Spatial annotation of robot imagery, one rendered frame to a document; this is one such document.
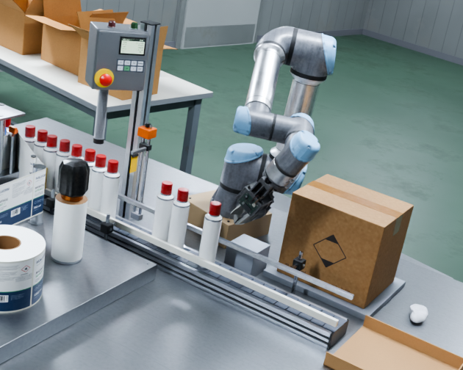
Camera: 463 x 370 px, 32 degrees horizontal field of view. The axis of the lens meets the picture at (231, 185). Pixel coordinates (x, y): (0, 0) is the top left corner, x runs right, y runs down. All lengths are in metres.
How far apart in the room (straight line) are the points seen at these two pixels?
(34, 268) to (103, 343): 0.26
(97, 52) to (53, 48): 2.17
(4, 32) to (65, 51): 0.51
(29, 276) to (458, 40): 9.30
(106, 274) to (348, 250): 0.70
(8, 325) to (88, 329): 0.22
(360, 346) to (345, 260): 0.27
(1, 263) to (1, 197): 0.37
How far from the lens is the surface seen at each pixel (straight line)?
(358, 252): 2.34
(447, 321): 2.51
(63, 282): 2.22
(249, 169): 2.57
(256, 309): 2.28
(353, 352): 2.22
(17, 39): 4.80
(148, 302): 2.26
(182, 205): 2.35
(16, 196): 2.39
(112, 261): 2.34
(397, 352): 2.28
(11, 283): 2.04
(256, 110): 2.17
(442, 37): 11.03
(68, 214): 2.23
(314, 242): 2.39
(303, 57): 2.45
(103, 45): 2.46
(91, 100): 4.08
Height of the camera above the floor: 2.00
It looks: 22 degrees down
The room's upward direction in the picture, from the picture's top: 10 degrees clockwise
